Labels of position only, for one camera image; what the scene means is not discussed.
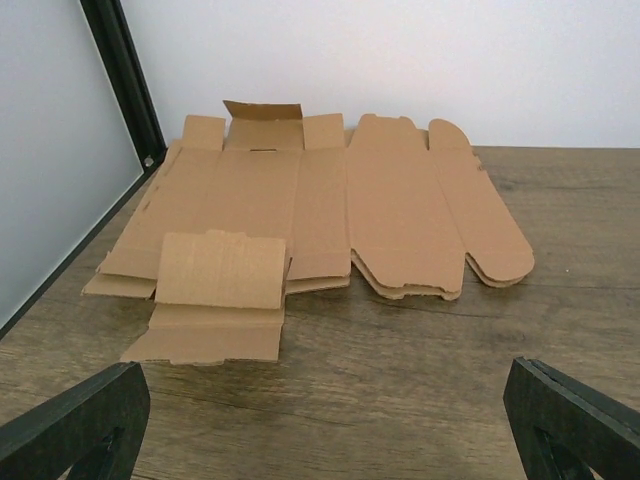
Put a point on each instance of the stack of flat cardboard blanks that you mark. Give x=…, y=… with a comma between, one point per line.
x=409, y=208

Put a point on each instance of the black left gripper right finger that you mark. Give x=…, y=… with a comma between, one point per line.
x=564, y=429

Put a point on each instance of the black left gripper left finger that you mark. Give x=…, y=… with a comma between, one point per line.
x=93, y=430

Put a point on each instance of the black frame post left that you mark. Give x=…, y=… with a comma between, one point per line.
x=108, y=25

